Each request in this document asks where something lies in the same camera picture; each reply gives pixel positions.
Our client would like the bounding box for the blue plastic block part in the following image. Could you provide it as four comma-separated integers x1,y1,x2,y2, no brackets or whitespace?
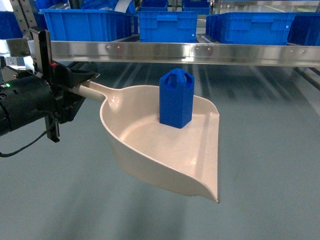
159,68,195,129

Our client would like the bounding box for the blue plastic bin centre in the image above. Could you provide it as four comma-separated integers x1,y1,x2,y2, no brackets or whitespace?
138,11,198,43

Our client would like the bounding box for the blue plastic bin left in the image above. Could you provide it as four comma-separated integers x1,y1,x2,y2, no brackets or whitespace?
40,8,138,42

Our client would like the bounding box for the beige plastic dustpan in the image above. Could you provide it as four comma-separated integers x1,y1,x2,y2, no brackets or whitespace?
71,81,220,202

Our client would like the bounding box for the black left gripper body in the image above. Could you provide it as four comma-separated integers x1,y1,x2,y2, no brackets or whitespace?
29,26,70,143

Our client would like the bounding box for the blue plastic bin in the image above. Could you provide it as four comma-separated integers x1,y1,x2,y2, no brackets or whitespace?
205,12,296,46
138,11,198,43
287,12,320,46
40,8,138,42

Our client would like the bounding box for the blue plastic bin far right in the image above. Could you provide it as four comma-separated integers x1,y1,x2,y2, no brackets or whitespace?
287,12,320,46

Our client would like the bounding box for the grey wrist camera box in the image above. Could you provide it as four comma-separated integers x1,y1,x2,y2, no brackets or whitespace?
4,56,27,74

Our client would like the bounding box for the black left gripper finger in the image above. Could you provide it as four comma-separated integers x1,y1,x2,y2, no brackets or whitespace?
67,68,100,88
57,89,86,124

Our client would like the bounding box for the black cable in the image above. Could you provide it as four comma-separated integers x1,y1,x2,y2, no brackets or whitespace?
0,109,60,158

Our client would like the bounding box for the stainless steel shelf rack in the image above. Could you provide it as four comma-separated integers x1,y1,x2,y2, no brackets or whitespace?
4,0,320,101

